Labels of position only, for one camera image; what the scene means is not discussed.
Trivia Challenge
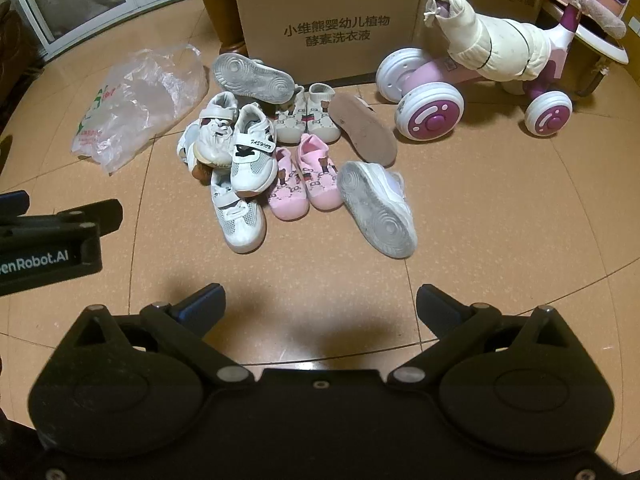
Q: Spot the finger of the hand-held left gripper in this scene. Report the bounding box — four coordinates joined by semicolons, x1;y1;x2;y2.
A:
0;191;29;222
30;199;124;241

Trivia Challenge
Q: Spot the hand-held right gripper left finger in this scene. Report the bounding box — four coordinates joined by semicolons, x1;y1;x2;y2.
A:
75;284;253;391

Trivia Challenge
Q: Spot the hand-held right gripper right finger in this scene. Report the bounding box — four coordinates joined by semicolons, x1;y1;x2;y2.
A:
389;284;568;388

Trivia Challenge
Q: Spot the lavender white lace sneaker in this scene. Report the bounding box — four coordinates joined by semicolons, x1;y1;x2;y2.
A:
211;52;296;107
336;160;418;260

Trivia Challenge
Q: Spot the white sneaker maroon trim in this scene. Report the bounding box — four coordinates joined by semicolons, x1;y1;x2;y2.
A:
176;122;203;166
192;91;238;167

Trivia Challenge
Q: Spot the pink patterned sock shoe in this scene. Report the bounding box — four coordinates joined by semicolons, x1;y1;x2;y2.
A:
297;132;346;210
267;147;307;222

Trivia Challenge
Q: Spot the clear plastic bag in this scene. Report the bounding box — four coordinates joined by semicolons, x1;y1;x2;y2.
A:
70;44;210;176

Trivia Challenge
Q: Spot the pink white toddler balance bike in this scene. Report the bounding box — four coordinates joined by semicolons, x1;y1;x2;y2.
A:
375;0;631;141

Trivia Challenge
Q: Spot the brown wooden table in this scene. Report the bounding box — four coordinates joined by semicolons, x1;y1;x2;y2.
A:
197;0;248;56

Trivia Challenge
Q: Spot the cream padded cloth cover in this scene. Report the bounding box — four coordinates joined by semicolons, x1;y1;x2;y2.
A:
422;0;553;82

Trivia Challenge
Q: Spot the large printed cardboard box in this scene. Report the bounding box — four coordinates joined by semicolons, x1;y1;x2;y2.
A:
231;0;438;86

